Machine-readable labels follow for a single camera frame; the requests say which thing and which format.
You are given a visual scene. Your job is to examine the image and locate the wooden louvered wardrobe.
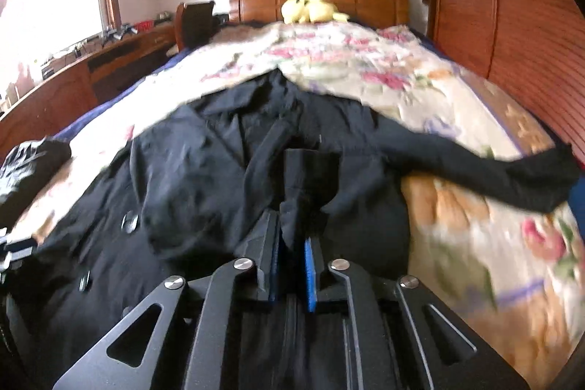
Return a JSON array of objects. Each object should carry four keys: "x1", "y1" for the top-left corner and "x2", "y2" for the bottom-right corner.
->
[{"x1": 418, "y1": 0, "x2": 585, "y2": 171}]

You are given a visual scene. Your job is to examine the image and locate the yellow plush toy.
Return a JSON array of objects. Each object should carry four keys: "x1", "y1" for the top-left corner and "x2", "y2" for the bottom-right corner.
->
[{"x1": 281, "y1": 0, "x2": 350, "y2": 25}]

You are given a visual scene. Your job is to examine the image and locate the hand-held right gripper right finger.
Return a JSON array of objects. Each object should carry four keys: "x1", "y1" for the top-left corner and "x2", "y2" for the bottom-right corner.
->
[{"x1": 303, "y1": 236, "x2": 532, "y2": 390}]

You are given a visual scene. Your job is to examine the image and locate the glossy black folded garment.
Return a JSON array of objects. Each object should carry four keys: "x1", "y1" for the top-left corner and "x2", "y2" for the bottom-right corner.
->
[{"x1": 0, "y1": 136, "x2": 73, "y2": 231}]

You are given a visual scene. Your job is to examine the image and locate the blue folded cloth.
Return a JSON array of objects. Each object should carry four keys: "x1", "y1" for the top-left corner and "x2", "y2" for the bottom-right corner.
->
[{"x1": 568, "y1": 179, "x2": 585, "y2": 215}]

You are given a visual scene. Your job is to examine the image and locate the wooden desk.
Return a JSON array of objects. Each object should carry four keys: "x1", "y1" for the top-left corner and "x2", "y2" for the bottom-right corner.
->
[{"x1": 0, "y1": 24, "x2": 177, "y2": 153}]

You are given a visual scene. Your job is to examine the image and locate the navy blue bedsheet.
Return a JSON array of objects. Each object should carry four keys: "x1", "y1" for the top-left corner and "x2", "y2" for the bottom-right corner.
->
[{"x1": 52, "y1": 45, "x2": 193, "y2": 139}]

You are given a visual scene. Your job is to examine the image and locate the floral quilt blanket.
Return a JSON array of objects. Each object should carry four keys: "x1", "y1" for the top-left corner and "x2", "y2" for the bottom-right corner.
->
[{"x1": 9, "y1": 21, "x2": 585, "y2": 390}]

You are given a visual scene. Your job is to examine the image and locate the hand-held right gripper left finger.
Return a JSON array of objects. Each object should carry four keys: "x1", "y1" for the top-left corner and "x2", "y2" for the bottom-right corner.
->
[{"x1": 51, "y1": 209, "x2": 281, "y2": 390}]

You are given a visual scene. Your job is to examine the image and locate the wooden chair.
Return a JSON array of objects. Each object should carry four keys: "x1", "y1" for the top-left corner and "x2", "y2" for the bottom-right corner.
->
[{"x1": 175, "y1": 1, "x2": 216, "y2": 50}]

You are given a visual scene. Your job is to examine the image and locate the assorted desk clutter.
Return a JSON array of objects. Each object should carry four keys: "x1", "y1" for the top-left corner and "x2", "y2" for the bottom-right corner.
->
[{"x1": 32, "y1": 13, "x2": 177, "y2": 73}]

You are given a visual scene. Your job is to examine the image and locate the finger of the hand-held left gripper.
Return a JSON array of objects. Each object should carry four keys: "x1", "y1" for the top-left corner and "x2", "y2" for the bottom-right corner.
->
[{"x1": 0, "y1": 230, "x2": 36, "y2": 276}]

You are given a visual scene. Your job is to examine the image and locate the black trousers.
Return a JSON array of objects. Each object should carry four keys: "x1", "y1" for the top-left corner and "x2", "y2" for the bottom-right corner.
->
[{"x1": 0, "y1": 69, "x2": 581, "y2": 390}]

